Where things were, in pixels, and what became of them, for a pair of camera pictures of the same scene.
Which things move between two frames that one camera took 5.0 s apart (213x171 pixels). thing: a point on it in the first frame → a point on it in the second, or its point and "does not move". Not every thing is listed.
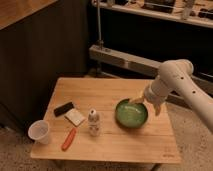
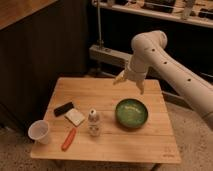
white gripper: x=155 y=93 → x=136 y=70
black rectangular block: x=62 y=109 does not move
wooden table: x=107 y=120 does not move
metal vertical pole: x=100 y=43 does not move
